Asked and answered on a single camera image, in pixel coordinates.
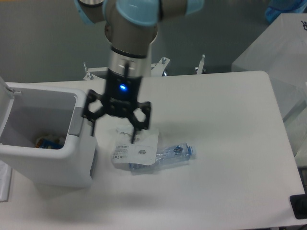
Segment blue shoe cover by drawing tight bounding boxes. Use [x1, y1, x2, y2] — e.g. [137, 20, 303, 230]
[264, 5, 307, 24]

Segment white box at right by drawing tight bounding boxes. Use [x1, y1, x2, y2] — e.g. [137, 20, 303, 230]
[231, 13, 307, 158]

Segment trash inside the can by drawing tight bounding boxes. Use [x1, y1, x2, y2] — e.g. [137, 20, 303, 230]
[35, 134, 66, 150]

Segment clear plastic sheet left edge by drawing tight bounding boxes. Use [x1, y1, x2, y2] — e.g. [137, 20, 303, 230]
[0, 161, 12, 202]

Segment white push-top trash can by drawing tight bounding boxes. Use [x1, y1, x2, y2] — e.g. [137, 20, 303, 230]
[0, 80, 97, 188]

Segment crumpled white plastic wrapper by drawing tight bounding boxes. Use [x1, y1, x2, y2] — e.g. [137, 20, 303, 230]
[110, 125, 159, 166]

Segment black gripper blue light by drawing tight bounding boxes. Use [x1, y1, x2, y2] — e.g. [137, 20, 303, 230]
[82, 70, 152, 144]

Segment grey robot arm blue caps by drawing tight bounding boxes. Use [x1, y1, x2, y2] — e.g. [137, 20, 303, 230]
[74, 0, 204, 142]

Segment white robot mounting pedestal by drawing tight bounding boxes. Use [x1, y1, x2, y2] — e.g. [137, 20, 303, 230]
[83, 54, 206, 81]

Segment black device at table corner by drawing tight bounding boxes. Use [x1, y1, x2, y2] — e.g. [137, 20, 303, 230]
[290, 194, 307, 219]

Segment crushed clear plastic bottle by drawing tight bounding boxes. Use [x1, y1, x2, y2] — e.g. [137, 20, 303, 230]
[129, 143, 197, 175]

